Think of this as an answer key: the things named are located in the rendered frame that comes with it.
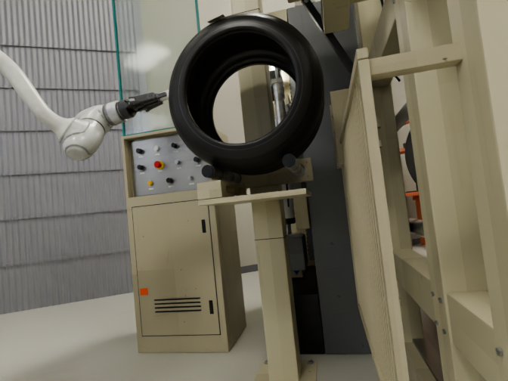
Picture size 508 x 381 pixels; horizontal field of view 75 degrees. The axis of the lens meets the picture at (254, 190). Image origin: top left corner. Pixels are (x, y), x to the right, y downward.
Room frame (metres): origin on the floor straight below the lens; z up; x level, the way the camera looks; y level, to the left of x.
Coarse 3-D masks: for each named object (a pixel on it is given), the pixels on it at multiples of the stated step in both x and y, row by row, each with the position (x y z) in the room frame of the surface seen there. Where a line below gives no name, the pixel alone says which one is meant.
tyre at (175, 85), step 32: (224, 32) 1.08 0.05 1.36; (256, 32) 1.07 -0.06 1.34; (288, 32) 1.04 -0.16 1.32; (192, 64) 1.12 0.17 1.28; (224, 64) 1.36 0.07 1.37; (256, 64) 1.36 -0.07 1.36; (288, 64) 1.30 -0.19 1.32; (320, 64) 1.08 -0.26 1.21; (192, 96) 1.34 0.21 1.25; (320, 96) 1.06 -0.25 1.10; (192, 128) 1.11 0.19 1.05; (288, 128) 1.05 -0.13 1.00; (224, 160) 1.11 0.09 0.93; (256, 160) 1.09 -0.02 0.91
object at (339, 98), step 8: (336, 96) 1.31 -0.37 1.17; (344, 96) 1.30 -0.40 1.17; (336, 104) 1.31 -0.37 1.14; (344, 104) 1.31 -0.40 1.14; (336, 112) 1.31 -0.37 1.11; (344, 112) 1.31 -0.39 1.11; (336, 120) 1.31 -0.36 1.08; (336, 128) 1.31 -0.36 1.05; (336, 136) 1.31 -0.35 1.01; (360, 136) 1.30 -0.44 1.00; (336, 144) 1.32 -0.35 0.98; (336, 152) 1.50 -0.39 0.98; (336, 160) 1.50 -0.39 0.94
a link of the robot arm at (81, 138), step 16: (0, 64) 1.12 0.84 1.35; (16, 64) 1.15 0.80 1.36; (16, 80) 1.13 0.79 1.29; (32, 96) 1.13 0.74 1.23; (32, 112) 1.14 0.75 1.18; (48, 112) 1.14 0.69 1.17; (48, 128) 1.16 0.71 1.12; (64, 128) 1.15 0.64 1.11; (80, 128) 1.17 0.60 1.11; (96, 128) 1.22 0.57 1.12; (64, 144) 1.14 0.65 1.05; (80, 144) 1.14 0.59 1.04; (96, 144) 1.20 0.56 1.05; (80, 160) 1.19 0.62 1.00
